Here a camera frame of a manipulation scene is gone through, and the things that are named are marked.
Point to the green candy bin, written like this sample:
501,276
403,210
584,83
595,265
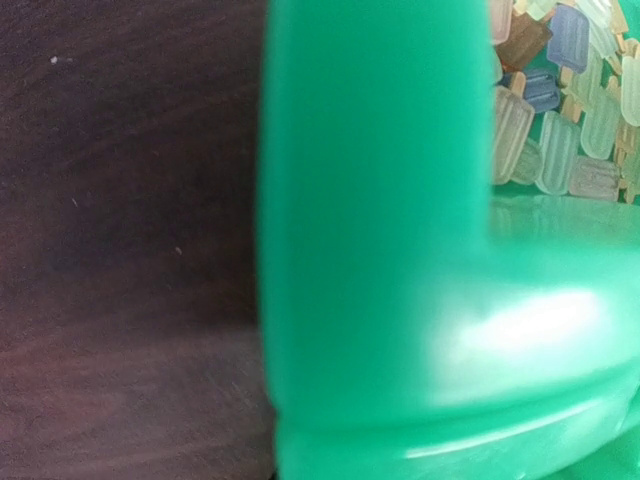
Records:
448,238

